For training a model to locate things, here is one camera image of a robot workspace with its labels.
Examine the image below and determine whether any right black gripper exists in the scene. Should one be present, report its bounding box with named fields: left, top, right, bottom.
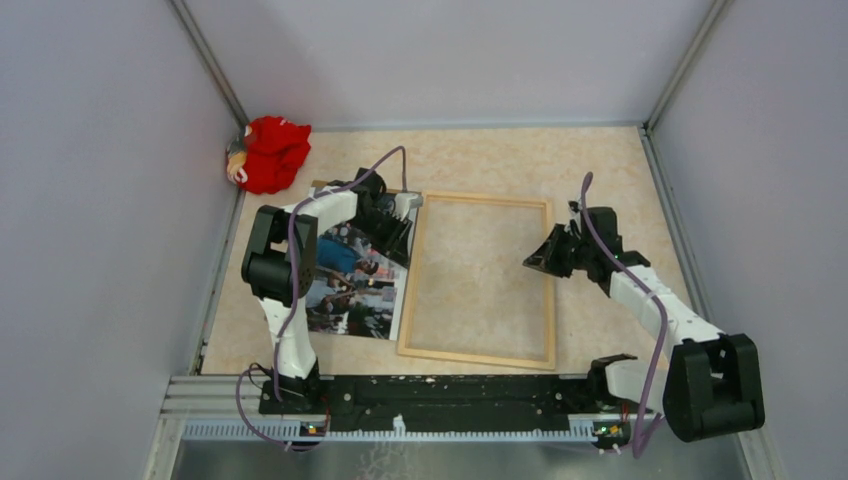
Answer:
left=524, top=223, right=594, bottom=279

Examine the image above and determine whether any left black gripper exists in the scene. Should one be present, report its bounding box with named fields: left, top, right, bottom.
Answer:
left=347, top=209, right=413, bottom=269

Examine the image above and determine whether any wooden picture frame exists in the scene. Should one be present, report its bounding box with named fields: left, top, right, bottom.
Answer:
left=396, top=190, right=558, bottom=372

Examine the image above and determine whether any printed photo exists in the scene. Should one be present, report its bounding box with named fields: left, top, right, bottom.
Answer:
left=305, top=221, right=408, bottom=341

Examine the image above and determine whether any transparent plastic sheet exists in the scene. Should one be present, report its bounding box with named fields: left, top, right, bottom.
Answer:
left=409, top=198, right=550, bottom=363

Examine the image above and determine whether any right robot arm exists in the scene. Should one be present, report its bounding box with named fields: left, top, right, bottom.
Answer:
left=523, top=203, right=766, bottom=442

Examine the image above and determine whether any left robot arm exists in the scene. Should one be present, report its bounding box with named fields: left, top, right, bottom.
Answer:
left=241, top=169, right=423, bottom=414

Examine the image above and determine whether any red crumpled cloth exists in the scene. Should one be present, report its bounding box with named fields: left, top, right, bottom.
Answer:
left=225, top=116, right=312, bottom=195

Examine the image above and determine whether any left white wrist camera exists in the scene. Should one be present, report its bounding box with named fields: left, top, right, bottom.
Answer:
left=393, top=192, right=423, bottom=218

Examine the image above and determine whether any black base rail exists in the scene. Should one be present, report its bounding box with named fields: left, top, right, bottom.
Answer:
left=258, top=374, right=637, bottom=433

